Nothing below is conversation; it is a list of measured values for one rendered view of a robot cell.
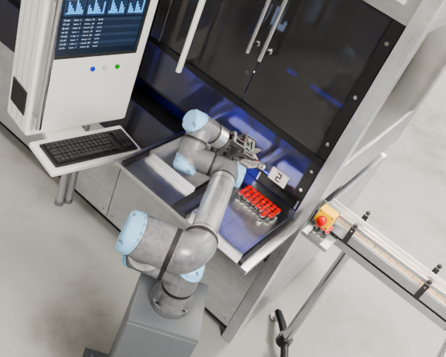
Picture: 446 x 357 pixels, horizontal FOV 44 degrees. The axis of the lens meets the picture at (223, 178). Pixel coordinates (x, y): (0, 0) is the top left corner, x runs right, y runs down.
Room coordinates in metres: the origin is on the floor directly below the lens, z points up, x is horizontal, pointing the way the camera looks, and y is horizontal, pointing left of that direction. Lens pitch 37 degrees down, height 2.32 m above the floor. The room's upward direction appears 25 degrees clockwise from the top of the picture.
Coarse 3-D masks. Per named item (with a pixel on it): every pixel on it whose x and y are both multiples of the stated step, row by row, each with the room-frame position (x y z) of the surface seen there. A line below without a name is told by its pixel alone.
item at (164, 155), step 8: (184, 136) 2.05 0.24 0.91; (168, 144) 1.95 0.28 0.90; (176, 144) 2.00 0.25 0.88; (208, 144) 2.11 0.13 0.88; (152, 152) 1.84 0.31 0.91; (160, 152) 1.90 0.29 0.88; (168, 152) 1.93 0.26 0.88; (176, 152) 1.95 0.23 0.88; (152, 160) 1.83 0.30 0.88; (160, 160) 1.82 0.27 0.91; (168, 160) 1.88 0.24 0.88; (168, 168) 1.80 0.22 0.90; (176, 176) 1.78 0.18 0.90; (184, 176) 1.82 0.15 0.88; (192, 176) 1.84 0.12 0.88; (200, 176) 1.86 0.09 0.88; (208, 176) 1.89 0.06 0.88; (184, 184) 1.76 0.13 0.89; (192, 184) 1.75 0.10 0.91; (200, 184) 1.77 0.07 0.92; (192, 192) 1.74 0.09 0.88
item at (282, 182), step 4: (272, 172) 1.91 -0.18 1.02; (276, 172) 1.91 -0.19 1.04; (280, 172) 1.90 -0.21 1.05; (268, 176) 1.92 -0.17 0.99; (272, 176) 1.91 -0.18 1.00; (284, 176) 1.89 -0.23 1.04; (272, 180) 1.91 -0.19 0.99; (280, 180) 1.90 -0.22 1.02; (284, 180) 1.89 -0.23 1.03; (280, 184) 1.89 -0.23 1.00; (284, 184) 1.89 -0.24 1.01
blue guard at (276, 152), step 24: (144, 48) 2.22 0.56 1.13; (144, 72) 2.21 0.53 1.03; (168, 72) 2.16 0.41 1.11; (168, 96) 2.14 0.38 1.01; (192, 96) 2.10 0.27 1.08; (216, 96) 2.06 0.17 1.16; (216, 120) 2.04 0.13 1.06; (240, 120) 2.00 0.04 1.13; (264, 144) 1.95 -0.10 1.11; (288, 144) 1.91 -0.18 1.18; (288, 168) 1.90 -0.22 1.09
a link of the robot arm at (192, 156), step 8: (192, 136) 1.41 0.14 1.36; (184, 144) 1.39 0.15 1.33; (192, 144) 1.39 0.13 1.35; (200, 144) 1.40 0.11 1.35; (184, 152) 1.37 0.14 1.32; (192, 152) 1.37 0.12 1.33; (200, 152) 1.38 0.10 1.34; (208, 152) 1.40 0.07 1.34; (176, 160) 1.35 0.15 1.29; (184, 160) 1.35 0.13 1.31; (192, 160) 1.36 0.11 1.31; (200, 160) 1.37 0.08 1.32; (208, 160) 1.37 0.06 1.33; (176, 168) 1.34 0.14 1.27; (184, 168) 1.34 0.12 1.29; (192, 168) 1.35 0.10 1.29; (200, 168) 1.36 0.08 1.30; (208, 168) 1.36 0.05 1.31
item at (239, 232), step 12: (228, 204) 1.77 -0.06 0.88; (192, 216) 1.60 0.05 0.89; (228, 216) 1.70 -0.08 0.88; (240, 216) 1.74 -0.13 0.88; (252, 216) 1.77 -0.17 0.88; (228, 228) 1.64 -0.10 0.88; (240, 228) 1.67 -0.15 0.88; (252, 228) 1.70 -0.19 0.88; (264, 228) 1.73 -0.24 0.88; (276, 228) 1.73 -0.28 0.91; (228, 240) 1.54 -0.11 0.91; (240, 240) 1.60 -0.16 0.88; (252, 240) 1.63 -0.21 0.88; (240, 252) 1.51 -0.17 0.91
